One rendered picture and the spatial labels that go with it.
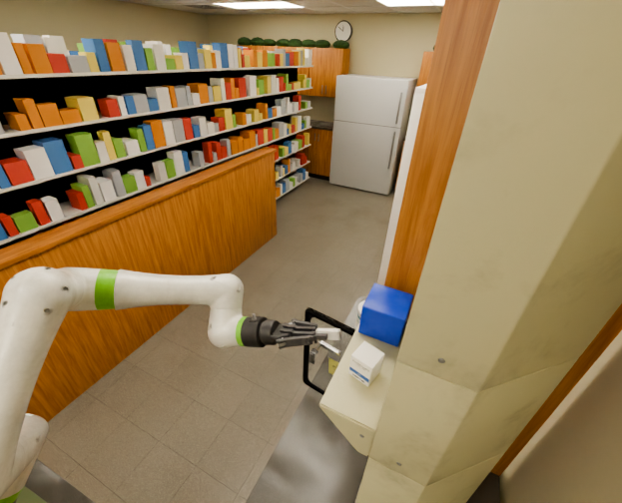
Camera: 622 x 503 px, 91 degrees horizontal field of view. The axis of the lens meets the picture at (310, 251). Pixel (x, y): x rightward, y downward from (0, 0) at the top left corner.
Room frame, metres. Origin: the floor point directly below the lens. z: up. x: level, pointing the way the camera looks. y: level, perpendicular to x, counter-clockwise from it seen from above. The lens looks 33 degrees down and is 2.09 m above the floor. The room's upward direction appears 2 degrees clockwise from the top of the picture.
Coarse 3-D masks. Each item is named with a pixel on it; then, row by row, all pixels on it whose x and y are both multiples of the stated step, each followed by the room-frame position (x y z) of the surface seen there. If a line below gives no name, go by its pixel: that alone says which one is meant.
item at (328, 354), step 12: (324, 324) 0.70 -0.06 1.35; (348, 336) 0.66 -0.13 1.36; (312, 348) 0.72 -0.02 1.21; (324, 348) 0.70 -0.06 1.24; (336, 348) 0.67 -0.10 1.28; (324, 360) 0.70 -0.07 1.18; (336, 360) 0.67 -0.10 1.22; (312, 372) 0.72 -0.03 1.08; (324, 372) 0.69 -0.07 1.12; (324, 384) 0.69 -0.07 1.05
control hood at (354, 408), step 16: (352, 336) 0.52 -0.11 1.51; (368, 336) 0.52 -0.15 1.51; (352, 352) 0.47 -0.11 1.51; (384, 352) 0.47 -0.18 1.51; (336, 368) 0.43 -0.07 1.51; (384, 368) 0.43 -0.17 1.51; (336, 384) 0.39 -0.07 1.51; (352, 384) 0.39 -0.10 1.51; (384, 384) 0.39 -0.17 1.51; (320, 400) 0.35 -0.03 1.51; (336, 400) 0.35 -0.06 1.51; (352, 400) 0.35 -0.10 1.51; (368, 400) 0.35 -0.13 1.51; (336, 416) 0.33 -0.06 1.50; (352, 416) 0.32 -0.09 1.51; (368, 416) 0.32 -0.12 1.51; (352, 432) 0.31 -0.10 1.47; (368, 432) 0.30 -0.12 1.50; (368, 448) 0.30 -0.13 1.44
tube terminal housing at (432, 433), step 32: (416, 384) 0.28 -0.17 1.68; (448, 384) 0.26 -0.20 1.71; (512, 384) 0.27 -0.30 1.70; (544, 384) 0.30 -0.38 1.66; (384, 416) 0.29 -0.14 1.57; (416, 416) 0.27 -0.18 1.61; (448, 416) 0.26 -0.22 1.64; (480, 416) 0.26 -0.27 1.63; (512, 416) 0.29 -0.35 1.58; (384, 448) 0.29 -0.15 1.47; (416, 448) 0.26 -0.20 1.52; (448, 448) 0.25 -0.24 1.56; (480, 448) 0.28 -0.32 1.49; (384, 480) 0.28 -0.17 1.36; (416, 480) 0.26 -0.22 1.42; (448, 480) 0.27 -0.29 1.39; (480, 480) 0.31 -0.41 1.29
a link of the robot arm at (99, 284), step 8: (80, 272) 0.66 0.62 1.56; (88, 272) 0.66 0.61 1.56; (96, 272) 0.67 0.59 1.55; (104, 272) 0.68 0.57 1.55; (112, 272) 0.69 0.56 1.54; (88, 280) 0.64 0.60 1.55; (96, 280) 0.65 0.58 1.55; (104, 280) 0.65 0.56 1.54; (112, 280) 0.66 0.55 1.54; (88, 288) 0.62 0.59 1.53; (96, 288) 0.63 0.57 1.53; (104, 288) 0.64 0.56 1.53; (112, 288) 0.64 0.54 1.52; (88, 296) 0.61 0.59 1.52; (96, 296) 0.62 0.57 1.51; (104, 296) 0.63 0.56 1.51; (112, 296) 0.63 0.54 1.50; (80, 304) 0.60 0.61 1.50; (88, 304) 0.61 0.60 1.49; (96, 304) 0.61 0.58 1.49; (104, 304) 0.62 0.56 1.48; (112, 304) 0.63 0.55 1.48
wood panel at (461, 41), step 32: (448, 0) 0.67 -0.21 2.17; (480, 0) 0.64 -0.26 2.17; (448, 32) 0.66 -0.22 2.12; (480, 32) 0.64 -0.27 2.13; (448, 64) 0.66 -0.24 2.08; (480, 64) 0.63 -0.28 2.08; (448, 96) 0.65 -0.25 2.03; (448, 128) 0.64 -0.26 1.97; (416, 160) 0.66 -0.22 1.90; (448, 160) 0.64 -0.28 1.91; (416, 192) 0.66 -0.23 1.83; (416, 224) 0.65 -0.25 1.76; (416, 256) 0.64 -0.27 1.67; (416, 288) 0.63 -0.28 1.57; (608, 320) 0.47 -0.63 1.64; (544, 416) 0.46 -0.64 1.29; (512, 448) 0.47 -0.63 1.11
